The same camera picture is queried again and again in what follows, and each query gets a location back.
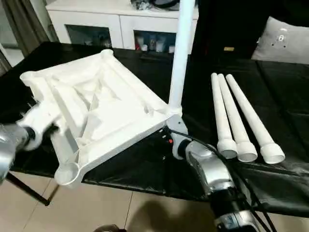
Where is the black tall furniture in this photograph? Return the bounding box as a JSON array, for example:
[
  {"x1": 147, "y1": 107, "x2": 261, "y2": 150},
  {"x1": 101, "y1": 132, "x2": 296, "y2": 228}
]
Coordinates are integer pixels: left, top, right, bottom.
[{"x1": 190, "y1": 0, "x2": 309, "y2": 61}]

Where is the grey printed cushion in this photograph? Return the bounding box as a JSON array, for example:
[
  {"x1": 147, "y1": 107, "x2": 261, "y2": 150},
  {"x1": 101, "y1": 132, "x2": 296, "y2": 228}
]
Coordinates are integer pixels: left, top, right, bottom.
[{"x1": 251, "y1": 16, "x2": 309, "y2": 65}]

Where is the dark crumpled cloth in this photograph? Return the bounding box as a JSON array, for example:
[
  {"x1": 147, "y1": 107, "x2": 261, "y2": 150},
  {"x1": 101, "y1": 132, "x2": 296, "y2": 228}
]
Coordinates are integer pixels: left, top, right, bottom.
[{"x1": 131, "y1": 0, "x2": 152, "y2": 10}]

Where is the white plastic table top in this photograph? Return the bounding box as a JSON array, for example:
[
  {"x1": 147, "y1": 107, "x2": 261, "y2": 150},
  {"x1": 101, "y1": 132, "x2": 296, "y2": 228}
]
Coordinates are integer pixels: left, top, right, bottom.
[{"x1": 19, "y1": 48, "x2": 182, "y2": 189}]

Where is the black work mat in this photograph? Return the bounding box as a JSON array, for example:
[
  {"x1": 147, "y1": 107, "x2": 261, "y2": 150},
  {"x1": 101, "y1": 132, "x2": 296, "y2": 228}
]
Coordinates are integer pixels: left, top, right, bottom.
[{"x1": 0, "y1": 41, "x2": 309, "y2": 213}]

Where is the white plastic table leg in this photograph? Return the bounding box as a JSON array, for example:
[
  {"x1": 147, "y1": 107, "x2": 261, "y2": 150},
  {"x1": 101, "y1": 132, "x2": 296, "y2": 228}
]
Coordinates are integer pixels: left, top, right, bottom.
[
  {"x1": 218, "y1": 73, "x2": 258, "y2": 162},
  {"x1": 210, "y1": 73, "x2": 238, "y2": 160},
  {"x1": 168, "y1": 0, "x2": 197, "y2": 116},
  {"x1": 225, "y1": 74, "x2": 286, "y2": 164}
]

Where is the grey curtain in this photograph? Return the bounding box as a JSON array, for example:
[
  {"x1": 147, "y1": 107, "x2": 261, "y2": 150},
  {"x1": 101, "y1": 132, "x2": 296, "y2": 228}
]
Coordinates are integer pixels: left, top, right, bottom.
[{"x1": 2, "y1": 0, "x2": 58, "y2": 58}]

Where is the white glass-door cabinet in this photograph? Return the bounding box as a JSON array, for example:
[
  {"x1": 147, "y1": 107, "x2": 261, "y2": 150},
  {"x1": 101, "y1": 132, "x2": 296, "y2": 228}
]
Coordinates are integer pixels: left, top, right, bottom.
[{"x1": 45, "y1": 0, "x2": 200, "y2": 53}]

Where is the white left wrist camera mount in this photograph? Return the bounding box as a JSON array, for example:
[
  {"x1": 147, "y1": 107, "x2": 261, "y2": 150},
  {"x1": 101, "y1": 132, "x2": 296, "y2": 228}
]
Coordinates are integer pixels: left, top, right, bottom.
[{"x1": 16, "y1": 100, "x2": 67, "y2": 152}]

